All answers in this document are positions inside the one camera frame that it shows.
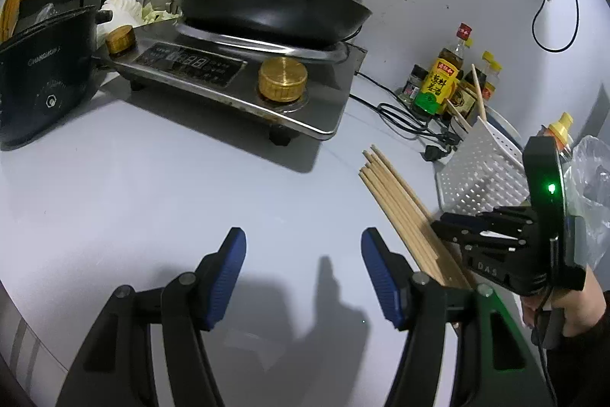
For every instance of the bundle of wooden chopsticks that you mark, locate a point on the bundle of wooden chopsticks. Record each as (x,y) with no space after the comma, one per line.
(405,206)

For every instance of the person's right hand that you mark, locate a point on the person's right hand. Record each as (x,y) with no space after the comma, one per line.
(584,307)

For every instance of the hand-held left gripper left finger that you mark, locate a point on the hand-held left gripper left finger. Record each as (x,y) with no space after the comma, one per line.
(228,278)

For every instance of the small dark spice jar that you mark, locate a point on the small dark spice jar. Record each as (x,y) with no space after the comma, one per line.
(413,85)

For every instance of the black electric pot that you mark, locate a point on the black electric pot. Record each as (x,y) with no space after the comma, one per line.
(43,83)

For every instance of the napa cabbage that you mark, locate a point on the napa cabbage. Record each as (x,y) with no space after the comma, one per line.
(124,9)

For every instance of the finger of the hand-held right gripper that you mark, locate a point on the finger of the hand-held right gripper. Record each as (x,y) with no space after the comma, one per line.
(472,240)
(500,217)

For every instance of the clear plastic bag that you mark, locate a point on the clear plastic bag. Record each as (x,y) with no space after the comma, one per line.
(591,197)

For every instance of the red cap yellow label bottle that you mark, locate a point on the red cap yellow label bottle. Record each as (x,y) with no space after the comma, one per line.
(441,80)

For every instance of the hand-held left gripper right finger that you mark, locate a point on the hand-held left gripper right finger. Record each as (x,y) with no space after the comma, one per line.
(381,278)

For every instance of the white plastic woven basket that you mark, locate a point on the white plastic woven basket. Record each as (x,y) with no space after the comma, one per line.
(481,178)

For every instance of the steel induction stove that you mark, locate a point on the steel induction stove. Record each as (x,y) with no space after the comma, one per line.
(238,87)

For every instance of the orange label squeeze bottle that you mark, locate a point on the orange label squeeze bottle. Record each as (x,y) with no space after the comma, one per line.
(560,133)

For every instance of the plain wooden chopstick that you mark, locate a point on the plain wooden chopstick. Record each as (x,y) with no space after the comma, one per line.
(479,92)
(457,116)

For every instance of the person's right forearm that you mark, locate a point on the person's right forearm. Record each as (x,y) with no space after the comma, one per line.
(581,369)

